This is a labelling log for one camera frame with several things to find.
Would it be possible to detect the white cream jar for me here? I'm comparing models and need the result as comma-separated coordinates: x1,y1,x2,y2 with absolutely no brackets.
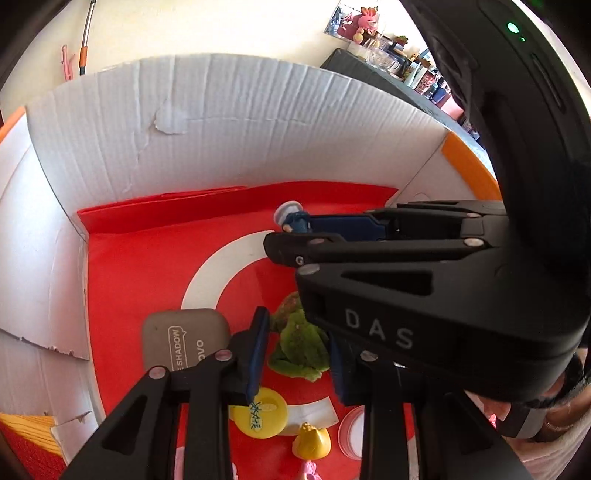
273,200,304,233

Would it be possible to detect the blue covered side table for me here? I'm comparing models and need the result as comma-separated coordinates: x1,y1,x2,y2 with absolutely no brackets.
321,48,473,140

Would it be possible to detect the yellow round lid container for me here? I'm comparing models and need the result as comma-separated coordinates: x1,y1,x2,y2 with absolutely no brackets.
228,387,288,439

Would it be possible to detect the pink clothes hanger stick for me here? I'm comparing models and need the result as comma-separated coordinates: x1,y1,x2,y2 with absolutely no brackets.
60,44,75,82

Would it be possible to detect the pink storage box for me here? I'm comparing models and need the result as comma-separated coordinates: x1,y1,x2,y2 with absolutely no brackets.
440,96,464,122

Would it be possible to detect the green plush toy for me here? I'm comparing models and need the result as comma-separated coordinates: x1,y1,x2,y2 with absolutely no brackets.
267,292,331,382

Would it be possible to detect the wall mirror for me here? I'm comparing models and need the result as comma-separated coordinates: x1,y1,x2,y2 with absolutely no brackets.
325,1,380,45

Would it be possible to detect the pink rabbit plush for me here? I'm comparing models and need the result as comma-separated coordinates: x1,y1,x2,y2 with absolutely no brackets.
338,6,380,45

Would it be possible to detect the person's right hand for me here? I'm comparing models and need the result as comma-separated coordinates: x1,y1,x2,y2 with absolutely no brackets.
478,357,590,440

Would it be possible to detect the silver orange mop handle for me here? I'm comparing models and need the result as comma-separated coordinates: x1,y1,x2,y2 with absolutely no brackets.
78,0,97,76

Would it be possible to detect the orange white cardboard box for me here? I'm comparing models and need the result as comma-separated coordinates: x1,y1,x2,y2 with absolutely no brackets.
1,54,500,463

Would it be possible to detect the red knitted table cloth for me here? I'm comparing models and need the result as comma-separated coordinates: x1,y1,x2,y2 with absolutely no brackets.
1,423,66,480

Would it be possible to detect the grey earbuds case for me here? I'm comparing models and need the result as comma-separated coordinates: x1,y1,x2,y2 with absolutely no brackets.
141,309,230,371

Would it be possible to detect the yellow pink toy figure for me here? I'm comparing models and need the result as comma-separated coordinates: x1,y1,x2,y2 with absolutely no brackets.
291,422,332,480

